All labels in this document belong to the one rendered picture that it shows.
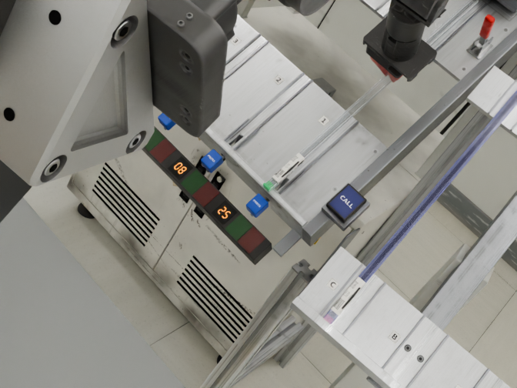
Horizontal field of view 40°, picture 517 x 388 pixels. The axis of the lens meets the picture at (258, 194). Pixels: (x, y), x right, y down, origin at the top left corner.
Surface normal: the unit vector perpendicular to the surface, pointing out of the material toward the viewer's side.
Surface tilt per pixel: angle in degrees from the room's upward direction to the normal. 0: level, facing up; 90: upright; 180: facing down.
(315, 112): 43
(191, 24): 37
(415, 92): 90
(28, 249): 0
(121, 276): 0
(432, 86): 90
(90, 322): 0
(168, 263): 90
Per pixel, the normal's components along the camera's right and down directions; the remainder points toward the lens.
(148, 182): -0.56, 0.25
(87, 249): 0.46, -0.70
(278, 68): -0.05, -0.34
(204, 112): 0.77, 0.62
